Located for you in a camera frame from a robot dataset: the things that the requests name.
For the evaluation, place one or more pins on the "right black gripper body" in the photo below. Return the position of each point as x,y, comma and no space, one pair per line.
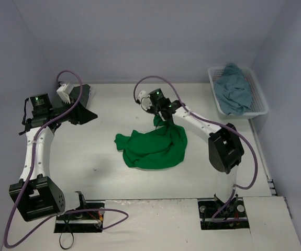
164,114

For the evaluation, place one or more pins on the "white t shirt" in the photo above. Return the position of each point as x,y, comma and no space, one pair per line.
91,94

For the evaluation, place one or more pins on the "grey t shirt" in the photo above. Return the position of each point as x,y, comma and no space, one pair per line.
86,94

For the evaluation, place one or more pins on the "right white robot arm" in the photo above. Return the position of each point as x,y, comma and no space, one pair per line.
225,150

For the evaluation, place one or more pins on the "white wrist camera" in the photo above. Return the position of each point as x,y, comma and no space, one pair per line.
145,102
67,94

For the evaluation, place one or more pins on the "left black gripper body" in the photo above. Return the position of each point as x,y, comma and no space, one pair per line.
75,107

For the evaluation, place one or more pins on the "green t shirt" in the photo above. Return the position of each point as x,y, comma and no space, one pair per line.
162,148

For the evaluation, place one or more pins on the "white plastic basket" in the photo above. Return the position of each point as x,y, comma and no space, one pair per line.
259,105

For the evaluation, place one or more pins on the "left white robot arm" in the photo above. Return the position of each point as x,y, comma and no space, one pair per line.
35,194

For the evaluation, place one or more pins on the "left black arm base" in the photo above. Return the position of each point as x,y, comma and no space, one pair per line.
68,225

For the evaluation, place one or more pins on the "teal cloth in basket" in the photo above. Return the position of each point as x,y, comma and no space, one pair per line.
233,91

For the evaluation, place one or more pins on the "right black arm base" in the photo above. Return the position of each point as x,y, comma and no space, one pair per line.
234,216

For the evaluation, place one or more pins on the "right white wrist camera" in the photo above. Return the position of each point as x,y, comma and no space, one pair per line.
145,102

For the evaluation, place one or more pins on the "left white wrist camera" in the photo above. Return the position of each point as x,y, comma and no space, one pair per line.
67,94

